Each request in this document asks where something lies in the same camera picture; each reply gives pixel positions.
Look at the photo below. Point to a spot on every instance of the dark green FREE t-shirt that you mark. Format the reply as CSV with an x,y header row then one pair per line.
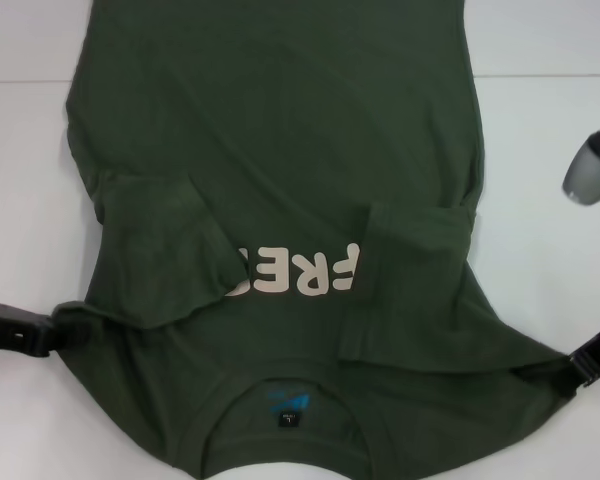
x,y
280,150

